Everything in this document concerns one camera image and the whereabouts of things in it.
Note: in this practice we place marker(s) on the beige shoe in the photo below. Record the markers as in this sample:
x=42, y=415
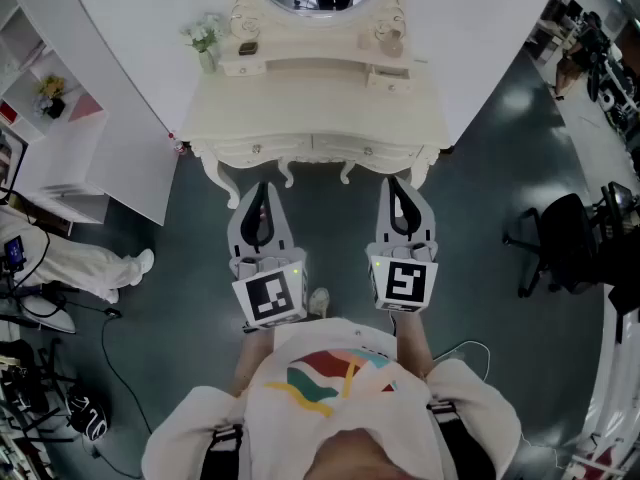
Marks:
x=319, y=302

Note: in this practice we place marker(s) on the black and white helmet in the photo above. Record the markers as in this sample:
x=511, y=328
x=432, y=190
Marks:
x=87, y=413

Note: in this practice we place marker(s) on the white shelf cabinet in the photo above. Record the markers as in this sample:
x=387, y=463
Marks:
x=65, y=158

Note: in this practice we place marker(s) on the blue screen device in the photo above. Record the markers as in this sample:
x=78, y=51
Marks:
x=15, y=253

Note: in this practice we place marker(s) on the person's left forearm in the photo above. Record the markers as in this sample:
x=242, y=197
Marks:
x=252, y=358

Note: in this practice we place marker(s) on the red capped bottle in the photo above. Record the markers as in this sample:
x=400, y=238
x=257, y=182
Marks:
x=176, y=144

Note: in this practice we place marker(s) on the black office chair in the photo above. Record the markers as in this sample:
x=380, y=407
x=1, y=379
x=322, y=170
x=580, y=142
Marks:
x=570, y=238

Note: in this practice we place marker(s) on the small black box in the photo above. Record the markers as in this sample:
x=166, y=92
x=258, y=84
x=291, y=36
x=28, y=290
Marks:
x=247, y=48

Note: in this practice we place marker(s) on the person's right hand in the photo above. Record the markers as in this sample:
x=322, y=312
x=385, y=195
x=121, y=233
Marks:
x=410, y=252

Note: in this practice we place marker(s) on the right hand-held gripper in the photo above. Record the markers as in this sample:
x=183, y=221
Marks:
x=405, y=285

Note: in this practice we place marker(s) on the pink glass bottle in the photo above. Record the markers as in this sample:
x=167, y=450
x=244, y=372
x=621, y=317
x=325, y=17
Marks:
x=391, y=45

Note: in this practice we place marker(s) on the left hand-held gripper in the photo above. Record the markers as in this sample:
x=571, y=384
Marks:
x=272, y=295

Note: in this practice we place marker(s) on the white patterned shirt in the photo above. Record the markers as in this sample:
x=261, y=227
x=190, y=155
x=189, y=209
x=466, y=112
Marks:
x=350, y=398

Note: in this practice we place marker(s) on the person's left hand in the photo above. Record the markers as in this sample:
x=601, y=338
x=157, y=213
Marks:
x=257, y=266

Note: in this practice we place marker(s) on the cream small drawer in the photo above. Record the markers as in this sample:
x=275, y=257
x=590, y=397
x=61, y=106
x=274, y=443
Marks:
x=242, y=68
x=390, y=83

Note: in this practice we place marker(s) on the black metal cart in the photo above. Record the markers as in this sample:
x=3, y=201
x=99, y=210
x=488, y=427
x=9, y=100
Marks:
x=620, y=208

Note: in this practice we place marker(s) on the yellow flowers in pot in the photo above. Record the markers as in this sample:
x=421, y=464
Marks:
x=51, y=93

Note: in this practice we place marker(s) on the cream wide drawer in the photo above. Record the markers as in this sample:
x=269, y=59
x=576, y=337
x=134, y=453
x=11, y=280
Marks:
x=256, y=149
x=367, y=151

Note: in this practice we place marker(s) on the cream dressing table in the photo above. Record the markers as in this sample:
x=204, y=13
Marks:
x=310, y=108

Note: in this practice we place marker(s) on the white flowers in vase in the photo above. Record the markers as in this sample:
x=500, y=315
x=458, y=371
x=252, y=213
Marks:
x=205, y=35

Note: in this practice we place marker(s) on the person's right forearm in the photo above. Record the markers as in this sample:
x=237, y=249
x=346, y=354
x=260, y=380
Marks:
x=412, y=343

